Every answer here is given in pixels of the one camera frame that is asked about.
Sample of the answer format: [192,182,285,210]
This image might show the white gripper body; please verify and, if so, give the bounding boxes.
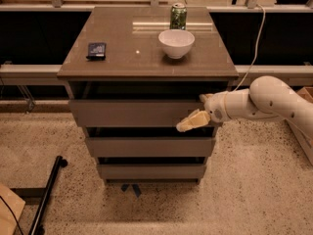
[204,92,229,122]

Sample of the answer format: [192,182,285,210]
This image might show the grey top drawer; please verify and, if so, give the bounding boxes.
[68,100,204,127]

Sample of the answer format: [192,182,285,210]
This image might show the grey drawer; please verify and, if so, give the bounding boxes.
[68,100,204,127]
[85,138,215,158]
[97,164,206,180]

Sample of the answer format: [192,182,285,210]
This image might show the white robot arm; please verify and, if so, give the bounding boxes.
[176,76,313,139]

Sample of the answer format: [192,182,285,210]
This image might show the brown drawer cabinet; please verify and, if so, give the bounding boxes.
[57,5,240,185]

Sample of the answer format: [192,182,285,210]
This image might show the grey middle drawer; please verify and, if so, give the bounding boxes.
[85,138,215,158]

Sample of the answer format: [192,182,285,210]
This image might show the grey bottom drawer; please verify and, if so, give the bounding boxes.
[97,164,206,180]

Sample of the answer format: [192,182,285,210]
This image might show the white ceramic bowl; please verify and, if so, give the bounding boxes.
[158,29,195,59]

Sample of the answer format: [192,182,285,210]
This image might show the green soda can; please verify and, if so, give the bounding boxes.
[170,3,187,30]

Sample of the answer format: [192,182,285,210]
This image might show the blue tape cross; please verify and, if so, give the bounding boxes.
[120,183,142,198]

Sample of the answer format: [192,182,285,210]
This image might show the metal window railing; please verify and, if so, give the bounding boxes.
[0,0,313,86]

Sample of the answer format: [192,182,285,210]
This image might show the dark blue snack packet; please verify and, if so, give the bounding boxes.
[86,42,106,60]

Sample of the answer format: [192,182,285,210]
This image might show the black metal stand leg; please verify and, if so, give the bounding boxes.
[12,156,67,235]

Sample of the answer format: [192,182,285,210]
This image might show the cardboard box left corner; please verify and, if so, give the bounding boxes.
[0,183,25,235]

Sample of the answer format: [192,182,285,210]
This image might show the white cable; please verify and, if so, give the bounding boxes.
[232,4,267,93]

